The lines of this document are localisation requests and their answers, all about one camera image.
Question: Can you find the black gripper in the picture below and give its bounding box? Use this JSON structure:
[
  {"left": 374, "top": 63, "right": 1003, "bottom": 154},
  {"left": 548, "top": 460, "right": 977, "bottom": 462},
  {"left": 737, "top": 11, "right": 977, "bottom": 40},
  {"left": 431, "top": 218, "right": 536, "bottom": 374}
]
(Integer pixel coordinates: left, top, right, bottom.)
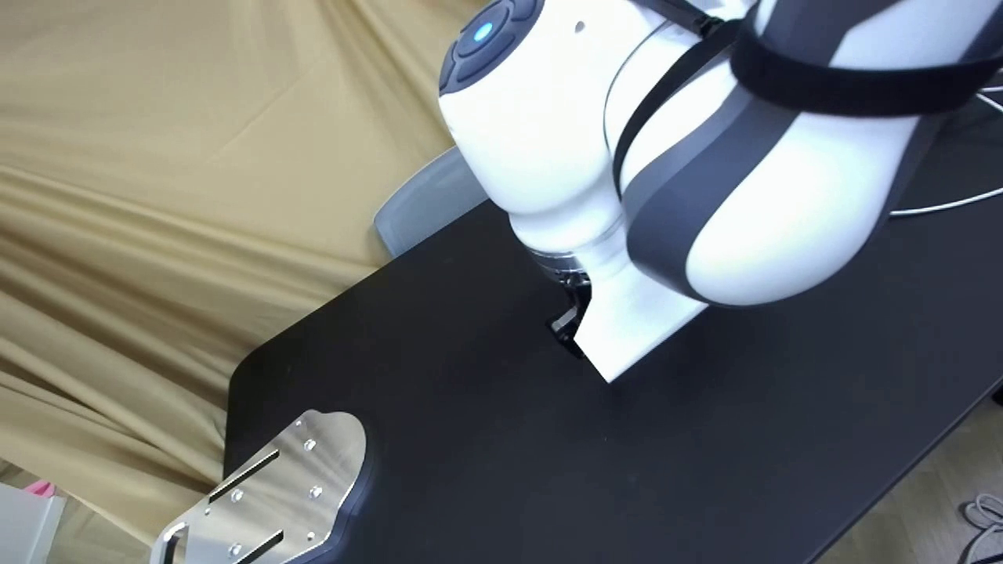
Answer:
[{"left": 533, "top": 251, "right": 594, "bottom": 358}]

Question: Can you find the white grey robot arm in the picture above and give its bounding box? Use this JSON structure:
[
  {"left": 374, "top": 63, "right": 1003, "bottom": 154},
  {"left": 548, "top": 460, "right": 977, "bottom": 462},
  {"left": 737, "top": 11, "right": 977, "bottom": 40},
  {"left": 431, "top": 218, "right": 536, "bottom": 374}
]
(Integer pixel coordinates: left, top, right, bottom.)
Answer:
[{"left": 438, "top": 0, "right": 1003, "bottom": 374}]

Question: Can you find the grey blue chair back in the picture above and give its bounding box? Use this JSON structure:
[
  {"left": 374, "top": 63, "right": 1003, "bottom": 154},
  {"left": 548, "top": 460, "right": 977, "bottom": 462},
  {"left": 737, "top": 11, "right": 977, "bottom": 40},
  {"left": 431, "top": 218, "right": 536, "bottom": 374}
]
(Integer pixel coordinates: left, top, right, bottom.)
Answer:
[{"left": 374, "top": 151, "right": 485, "bottom": 255}]

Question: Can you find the silver metal mounting plate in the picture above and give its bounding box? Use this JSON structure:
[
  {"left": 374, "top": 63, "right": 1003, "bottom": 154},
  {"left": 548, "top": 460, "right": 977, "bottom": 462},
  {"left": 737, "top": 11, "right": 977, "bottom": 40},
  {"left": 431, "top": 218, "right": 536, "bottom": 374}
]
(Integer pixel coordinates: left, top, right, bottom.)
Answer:
[{"left": 151, "top": 409, "right": 367, "bottom": 564}]

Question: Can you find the beige fabric backdrop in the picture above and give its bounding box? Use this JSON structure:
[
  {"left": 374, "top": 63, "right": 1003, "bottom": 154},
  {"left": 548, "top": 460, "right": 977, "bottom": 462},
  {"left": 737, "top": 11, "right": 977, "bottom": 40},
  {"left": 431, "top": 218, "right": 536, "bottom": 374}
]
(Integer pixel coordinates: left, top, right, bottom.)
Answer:
[{"left": 0, "top": 0, "right": 482, "bottom": 539}]

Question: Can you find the white box with pink item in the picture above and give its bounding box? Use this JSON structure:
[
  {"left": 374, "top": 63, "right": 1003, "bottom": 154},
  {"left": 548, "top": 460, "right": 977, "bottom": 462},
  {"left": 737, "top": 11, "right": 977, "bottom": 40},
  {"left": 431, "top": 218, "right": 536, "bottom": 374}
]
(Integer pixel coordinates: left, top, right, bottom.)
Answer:
[{"left": 0, "top": 483, "right": 67, "bottom": 564}]

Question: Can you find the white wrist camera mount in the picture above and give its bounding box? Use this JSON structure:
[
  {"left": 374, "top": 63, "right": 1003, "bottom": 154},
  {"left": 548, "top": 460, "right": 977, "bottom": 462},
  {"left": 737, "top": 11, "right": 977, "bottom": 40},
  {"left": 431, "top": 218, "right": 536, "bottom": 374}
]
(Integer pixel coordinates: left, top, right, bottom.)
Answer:
[{"left": 573, "top": 247, "right": 705, "bottom": 382}]

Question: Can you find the white cable on table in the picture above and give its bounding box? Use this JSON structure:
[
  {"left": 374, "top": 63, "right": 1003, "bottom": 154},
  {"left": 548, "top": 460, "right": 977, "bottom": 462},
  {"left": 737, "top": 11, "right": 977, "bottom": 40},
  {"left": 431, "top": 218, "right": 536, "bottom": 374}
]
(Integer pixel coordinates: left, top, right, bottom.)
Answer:
[{"left": 886, "top": 185, "right": 1003, "bottom": 223}]

